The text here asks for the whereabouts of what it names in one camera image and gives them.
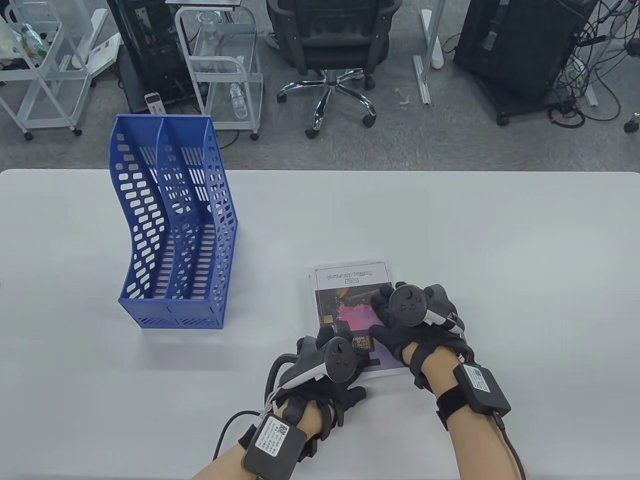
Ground person's left hand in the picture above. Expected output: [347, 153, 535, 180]
[274, 326, 382, 441]

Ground person's right hand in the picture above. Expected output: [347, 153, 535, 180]
[369, 281, 475, 392]

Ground white book with photo cover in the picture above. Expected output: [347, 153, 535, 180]
[308, 259, 408, 378]

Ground blue perforated document holder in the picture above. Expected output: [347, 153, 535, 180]
[109, 114, 239, 330]

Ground person's right forearm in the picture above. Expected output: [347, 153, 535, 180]
[402, 345, 531, 480]

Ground person's left forearm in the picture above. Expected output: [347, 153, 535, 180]
[192, 400, 326, 480]

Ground black left hand controller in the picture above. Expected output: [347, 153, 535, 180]
[277, 336, 354, 389]

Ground black hand controller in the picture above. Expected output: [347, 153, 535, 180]
[389, 282, 466, 334]
[277, 336, 354, 389]

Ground black right hand controller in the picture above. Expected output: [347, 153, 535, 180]
[389, 282, 466, 334]

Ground black left wrist sensor box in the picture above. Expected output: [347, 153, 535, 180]
[237, 414, 316, 480]

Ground black wrist sensor box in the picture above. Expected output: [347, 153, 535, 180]
[237, 414, 316, 480]
[435, 363, 512, 431]

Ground black right wrist sensor box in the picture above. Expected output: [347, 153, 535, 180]
[435, 363, 512, 431]

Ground clear plastic water bottle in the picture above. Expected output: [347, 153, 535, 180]
[229, 82, 249, 119]

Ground black mesh office chair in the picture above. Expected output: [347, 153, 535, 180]
[267, 0, 403, 140]

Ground black wheeled equipment cabinet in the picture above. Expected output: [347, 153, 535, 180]
[452, 0, 599, 126]

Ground white cart with glass shelves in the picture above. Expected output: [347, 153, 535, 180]
[175, 5, 264, 141]

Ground black computer tower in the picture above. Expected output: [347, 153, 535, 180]
[107, 0, 211, 114]

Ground white flat box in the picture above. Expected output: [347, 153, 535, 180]
[72, 32, 124, 76]

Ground white metal trolley cart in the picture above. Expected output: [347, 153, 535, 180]
[0, 0, 97, 141]

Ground green tinted plastic bottle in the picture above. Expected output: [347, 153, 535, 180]
[20, 22, 51, 59]

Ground black right sensor cable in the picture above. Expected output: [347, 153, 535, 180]
[492, 410, 531, 480]

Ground grey aluminium rail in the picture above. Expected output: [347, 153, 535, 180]
[412, 55, 432, 106]

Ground tangle of black cables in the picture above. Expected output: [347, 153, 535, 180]
[547, 0, 640, 127]

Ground white table leg frame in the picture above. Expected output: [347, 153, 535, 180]
[575, 0, 632, 108]
[420, 0, 447, 70]

